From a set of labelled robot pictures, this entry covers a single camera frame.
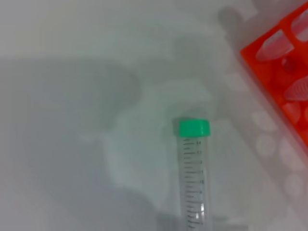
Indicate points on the clear tube with green cap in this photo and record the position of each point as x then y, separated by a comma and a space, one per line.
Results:
194, 168

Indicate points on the orange test tube rack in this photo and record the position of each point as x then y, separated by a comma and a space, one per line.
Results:
272, 79

